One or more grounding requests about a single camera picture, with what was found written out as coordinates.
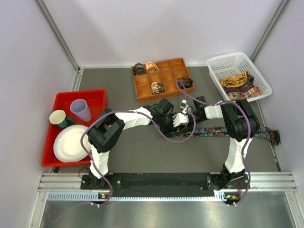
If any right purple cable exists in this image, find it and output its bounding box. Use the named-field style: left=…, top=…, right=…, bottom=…
left=175, top=80, right=253, bottom=206

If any peach rolled tie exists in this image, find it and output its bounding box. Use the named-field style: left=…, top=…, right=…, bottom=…
left=145, top=62, right=160, bottom=73

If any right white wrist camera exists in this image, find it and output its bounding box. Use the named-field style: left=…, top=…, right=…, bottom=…
left=180, top=99, right=190, bottom=114

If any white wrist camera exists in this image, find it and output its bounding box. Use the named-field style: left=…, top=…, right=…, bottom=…
left=173, top=113, right=189, bottom=127
left=180, top=99, right=190, bottom=114

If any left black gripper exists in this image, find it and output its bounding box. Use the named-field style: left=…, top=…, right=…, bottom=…
left=158, top=112, right=179, bottom=138

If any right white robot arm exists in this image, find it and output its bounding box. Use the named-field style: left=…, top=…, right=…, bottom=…
left=185, top=96, right=260, bottom=190

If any red plastic bin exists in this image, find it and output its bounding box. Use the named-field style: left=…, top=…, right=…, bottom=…
left=41, top=89, right=107, bottom=168

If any dark green mug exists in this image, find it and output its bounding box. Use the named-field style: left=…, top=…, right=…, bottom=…
left=56, top=116, right=75, bottom=129

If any gold folded tie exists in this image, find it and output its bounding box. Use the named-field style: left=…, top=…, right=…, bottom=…
left=219, top=71, right=248, bottom=88

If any white paper plate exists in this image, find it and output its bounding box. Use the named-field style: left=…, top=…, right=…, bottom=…
left=53, top=124, right=88, bottom=163

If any orange compartment tray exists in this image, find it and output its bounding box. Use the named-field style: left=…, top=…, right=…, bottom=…
left=132, top=57, right=194, bottom=102

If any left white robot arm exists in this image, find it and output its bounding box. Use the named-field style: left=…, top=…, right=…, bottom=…
left=80, top=98, right=178, bottom=188

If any dark floral necktie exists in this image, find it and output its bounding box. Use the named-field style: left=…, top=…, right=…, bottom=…
left=171, top=127, right=281, bottom=145

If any floral black rolled tie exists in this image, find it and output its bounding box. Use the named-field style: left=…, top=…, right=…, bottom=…
left=151, top=81, right=165, bottom=95

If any dark brown rolled tie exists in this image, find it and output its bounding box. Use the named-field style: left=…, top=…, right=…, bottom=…
left=177, top=76, right=193, bottom=89

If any lilac plastic cup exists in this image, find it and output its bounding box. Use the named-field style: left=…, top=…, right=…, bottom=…
left=70, top=99, right=92, bottom=122

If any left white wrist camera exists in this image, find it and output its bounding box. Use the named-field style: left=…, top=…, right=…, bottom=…
left=173, top=113, right=189, bottom=127

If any white plastic basket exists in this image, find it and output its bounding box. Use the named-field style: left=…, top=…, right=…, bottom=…
left=207, top=52, right=272, bottom=102

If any cream floral folded tie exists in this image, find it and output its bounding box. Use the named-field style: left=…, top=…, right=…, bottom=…
left=227, top=86, right=262, bottom=101

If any slotted cable duct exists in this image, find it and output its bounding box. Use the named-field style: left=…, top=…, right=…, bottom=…
left=47, top=191, right=231, bottom=202

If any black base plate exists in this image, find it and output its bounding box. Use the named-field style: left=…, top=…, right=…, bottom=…
left=80, top=172, right=248, bottom=197

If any dark maroon folded tie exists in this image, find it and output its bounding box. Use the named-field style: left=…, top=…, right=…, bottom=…
left=222, top=73, right=254, bottom=94

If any aluminium frame rail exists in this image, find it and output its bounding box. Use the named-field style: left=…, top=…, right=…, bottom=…
left=29, top=172, right=304, bottom=228

